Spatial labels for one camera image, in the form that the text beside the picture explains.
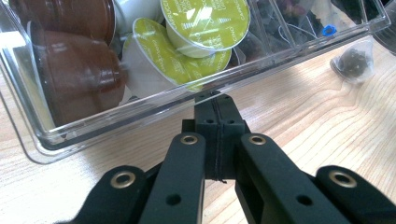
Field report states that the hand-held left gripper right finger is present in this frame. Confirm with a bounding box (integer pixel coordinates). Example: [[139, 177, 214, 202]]
[[218, 92, 341, 224]]

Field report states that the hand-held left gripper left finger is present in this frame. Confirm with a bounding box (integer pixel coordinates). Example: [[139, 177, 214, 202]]
[[139, 92, 219, 224]]

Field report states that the clear drawer with capsules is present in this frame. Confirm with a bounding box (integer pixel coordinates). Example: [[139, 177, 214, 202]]
[[0, 0, 392, 165]]

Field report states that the clear pyramid tea bag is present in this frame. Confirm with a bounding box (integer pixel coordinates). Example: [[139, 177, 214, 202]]
[[329, 39, 376, 86]]

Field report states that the green lid coffee capsule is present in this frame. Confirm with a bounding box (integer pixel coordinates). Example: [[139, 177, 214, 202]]
[[160, 0, 252, 60], [183, 49, 233, 82], [121, 17, 202, 98]]

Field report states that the brown coffee capsule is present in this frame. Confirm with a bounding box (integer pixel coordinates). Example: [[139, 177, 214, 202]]
[[27, 21, 128, 128], [8, 0, 117, 45]]

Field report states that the small blue tag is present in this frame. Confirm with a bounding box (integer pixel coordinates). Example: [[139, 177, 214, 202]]
[[321, 24, 338, 37]]

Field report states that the white coffee capsule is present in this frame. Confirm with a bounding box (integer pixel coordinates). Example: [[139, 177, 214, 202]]
[[112, 0, 166, 35]]

